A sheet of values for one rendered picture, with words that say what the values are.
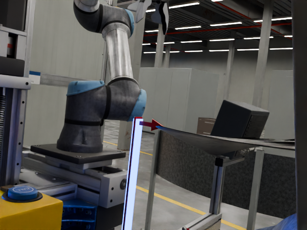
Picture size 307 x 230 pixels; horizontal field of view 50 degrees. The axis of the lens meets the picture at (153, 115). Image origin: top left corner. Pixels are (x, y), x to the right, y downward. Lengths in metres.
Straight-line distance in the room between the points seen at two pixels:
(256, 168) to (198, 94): 8.41
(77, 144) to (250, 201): 1.53
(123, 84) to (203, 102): 9.76
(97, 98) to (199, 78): 9.57
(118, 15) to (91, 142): 0.56
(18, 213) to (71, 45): 2.09
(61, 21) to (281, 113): 5.34
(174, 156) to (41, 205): 2.30
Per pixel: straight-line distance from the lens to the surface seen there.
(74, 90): 1.07
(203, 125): 7.48
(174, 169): 2.75
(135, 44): 7.30
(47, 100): 2.36
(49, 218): 0.50
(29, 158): 1.24
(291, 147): 0.51
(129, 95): 1.10
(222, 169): 1.16
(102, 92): 1.08
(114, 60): 1.23
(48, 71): 2.36
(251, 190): 2.36
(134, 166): 0.69
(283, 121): 6.98
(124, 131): 7.26
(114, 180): 0.98
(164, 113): 10.81
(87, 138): 1.06
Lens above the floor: 1.23
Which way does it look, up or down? 3 degrees down
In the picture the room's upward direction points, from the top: 6 degrees clockwise
